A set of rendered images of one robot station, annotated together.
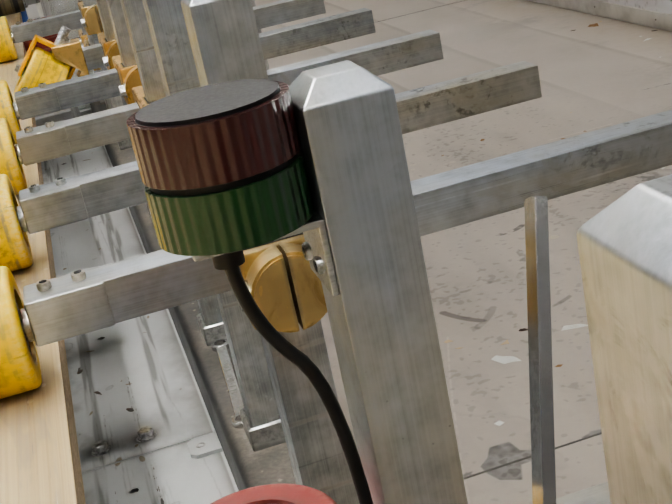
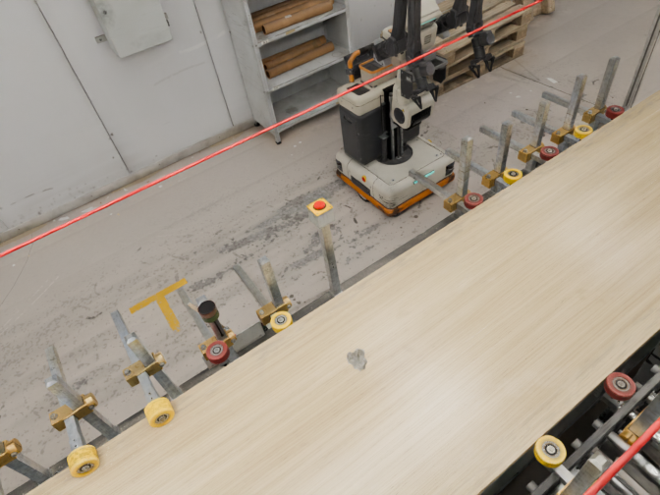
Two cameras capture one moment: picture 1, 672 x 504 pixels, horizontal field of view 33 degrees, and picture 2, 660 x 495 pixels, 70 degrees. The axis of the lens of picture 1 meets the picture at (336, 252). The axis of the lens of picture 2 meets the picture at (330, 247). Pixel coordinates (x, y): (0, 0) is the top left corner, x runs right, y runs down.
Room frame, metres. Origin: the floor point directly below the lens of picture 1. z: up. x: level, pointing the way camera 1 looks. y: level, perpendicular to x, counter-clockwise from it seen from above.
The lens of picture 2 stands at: (0.25, 1.11, 2.32)
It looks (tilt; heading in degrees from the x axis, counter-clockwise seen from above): 46 degrees down; 255
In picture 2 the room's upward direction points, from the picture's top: 10 degrees counter-clockwise
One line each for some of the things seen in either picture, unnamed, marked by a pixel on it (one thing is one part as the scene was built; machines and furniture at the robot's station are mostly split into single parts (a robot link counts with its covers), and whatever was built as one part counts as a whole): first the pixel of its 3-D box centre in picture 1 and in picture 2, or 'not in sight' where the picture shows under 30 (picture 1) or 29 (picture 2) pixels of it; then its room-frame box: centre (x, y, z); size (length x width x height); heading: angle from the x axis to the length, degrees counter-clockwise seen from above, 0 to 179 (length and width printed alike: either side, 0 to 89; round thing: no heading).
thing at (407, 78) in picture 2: not in sight; (421, 72); (-1.10, -1.13, 0.99); 0.28 x 0.16 x 0.22; 12
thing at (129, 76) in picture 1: (140, 78); not in sight; (1.42, 0.19, 0.95); 0.14 x 0.06 x 0.05; 12
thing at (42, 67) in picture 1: (42, 79); not in sight; (1.66, 0.36, 0.93); 0.09 x 0.08 x 0.09; 102
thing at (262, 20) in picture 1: (205, 30); not in sight; (1.71, 0.12, 0.95); 0.36 x 0.03 x 0.03; 102
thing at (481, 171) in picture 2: not in sight; (478, 169); (-0.99, -0.40, 0.82); 0.43 x 0.03 x 0.04; 102
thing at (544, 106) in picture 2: not in sight; (535, 144); (-1.30, -0.36, 0.87); 0.04 x 0.04 x 0.48; 12
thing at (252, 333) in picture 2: not in sight; (234, 345); (0.39, -0.04, 0.75); 0.26 x 0.01 x 0.10; 12
